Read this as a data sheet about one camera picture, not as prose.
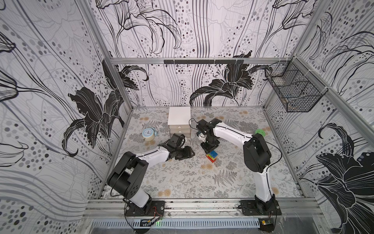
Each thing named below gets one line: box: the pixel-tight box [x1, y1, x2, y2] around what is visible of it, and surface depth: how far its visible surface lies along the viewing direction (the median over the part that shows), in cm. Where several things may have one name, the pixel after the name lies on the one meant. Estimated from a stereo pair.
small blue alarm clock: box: [141, 127, 158, 142], surface depth 100 cm
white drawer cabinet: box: [167, 106, 192, 138], surface depth 97 cm
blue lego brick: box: [210, 150, 219, 159], surface depth 86 cm
